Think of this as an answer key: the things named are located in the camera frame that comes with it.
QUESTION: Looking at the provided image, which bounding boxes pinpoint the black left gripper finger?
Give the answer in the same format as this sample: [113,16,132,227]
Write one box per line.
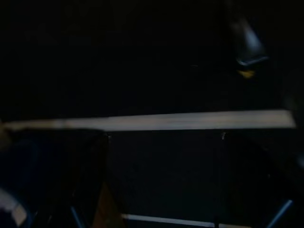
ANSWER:
[225,0,270,67]

